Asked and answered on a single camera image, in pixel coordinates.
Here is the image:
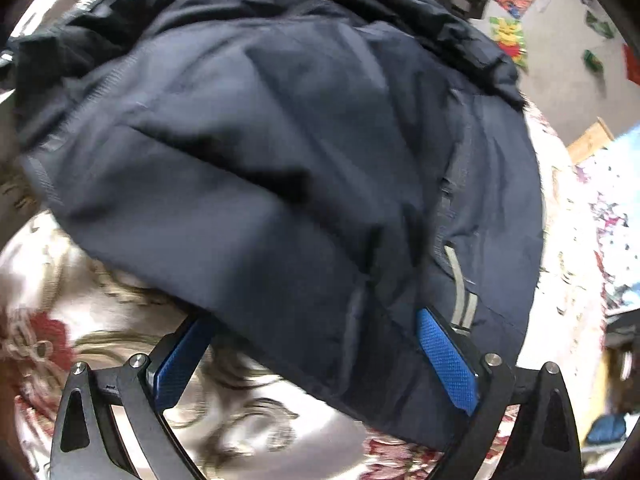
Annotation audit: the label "floral satin bedspread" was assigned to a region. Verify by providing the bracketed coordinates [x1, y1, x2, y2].
[0, 0, 617, 480]

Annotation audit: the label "yellow bear wall poster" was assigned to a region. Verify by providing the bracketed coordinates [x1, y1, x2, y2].
[489, 16, 530, 74]

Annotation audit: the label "red paper envelope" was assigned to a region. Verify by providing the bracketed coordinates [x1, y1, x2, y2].
[622, 44, 640, 84]

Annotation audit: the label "green wall photos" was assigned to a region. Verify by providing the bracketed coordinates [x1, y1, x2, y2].
[585, 10, 615, 40]

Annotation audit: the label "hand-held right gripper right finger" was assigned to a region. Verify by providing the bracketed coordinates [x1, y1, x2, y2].
[416, 307, 584, 480]

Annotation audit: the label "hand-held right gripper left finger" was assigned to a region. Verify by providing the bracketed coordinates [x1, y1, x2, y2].
[50, 312, 217, 480]

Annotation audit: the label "navy padded jacket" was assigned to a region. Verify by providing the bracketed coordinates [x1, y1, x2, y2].
[10, 0, 546, 453]

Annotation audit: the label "blue dotted printed curtain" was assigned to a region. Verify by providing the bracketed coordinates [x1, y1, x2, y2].
[575, 125, 640, 313]

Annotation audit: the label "light wooden frame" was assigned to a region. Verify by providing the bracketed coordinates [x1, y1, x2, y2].
[567, 117, 615, 165]

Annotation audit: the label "small blue pouch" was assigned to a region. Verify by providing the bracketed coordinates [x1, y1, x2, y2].
[587, 412, 627, 444]

